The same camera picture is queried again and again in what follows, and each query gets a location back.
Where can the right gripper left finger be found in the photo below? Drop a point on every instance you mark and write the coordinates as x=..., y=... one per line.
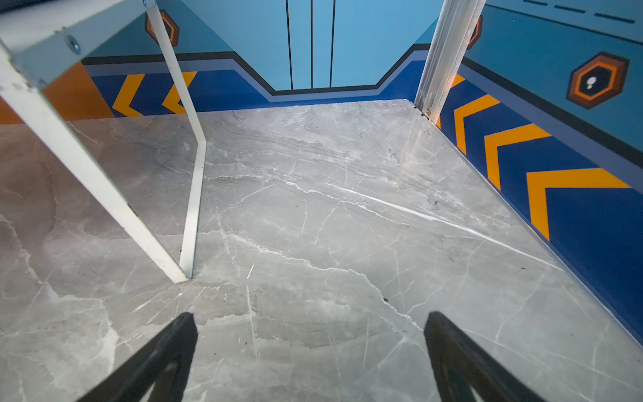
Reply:
x=159, y=371

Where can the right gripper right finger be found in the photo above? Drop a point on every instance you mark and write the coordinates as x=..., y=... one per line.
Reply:
x=464, y=371

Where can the white two-tier metal shelf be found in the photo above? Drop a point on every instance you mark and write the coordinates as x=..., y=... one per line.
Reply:
x=41, y=40

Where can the aluminium corner post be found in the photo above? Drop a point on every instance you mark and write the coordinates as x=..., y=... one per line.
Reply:
x=453, y=32

